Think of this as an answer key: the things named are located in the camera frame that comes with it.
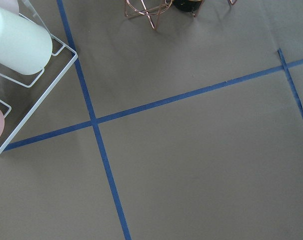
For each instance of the dark wine bottle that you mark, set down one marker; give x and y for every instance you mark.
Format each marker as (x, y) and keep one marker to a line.
(188, 5)

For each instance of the white cup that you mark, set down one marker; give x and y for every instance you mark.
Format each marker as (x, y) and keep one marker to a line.
(25, 47)

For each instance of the copper wire bottle rack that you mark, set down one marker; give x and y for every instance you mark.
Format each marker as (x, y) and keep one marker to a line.
(151, 13)

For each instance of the white wire cup rack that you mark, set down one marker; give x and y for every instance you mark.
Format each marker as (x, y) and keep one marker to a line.
(21, 95)

